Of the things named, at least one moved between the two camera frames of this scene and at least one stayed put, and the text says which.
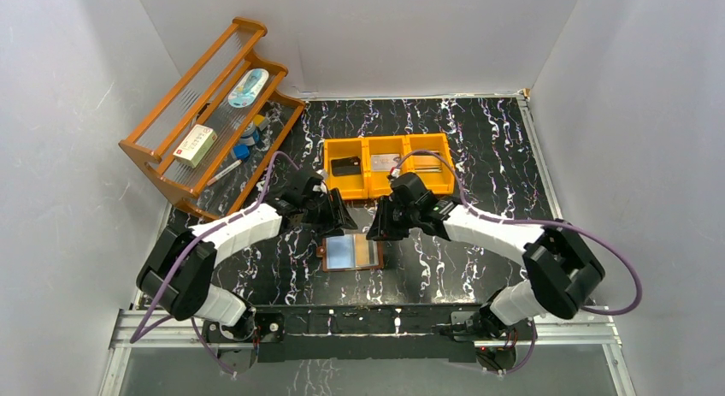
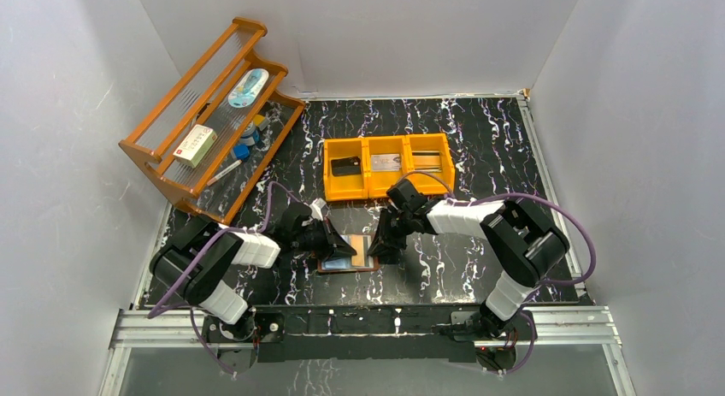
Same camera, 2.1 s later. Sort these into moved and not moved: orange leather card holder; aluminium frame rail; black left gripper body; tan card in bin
Moved: black left gripper body
Not moved: tan card in bin; aluminium frame rail; orange leather card holder
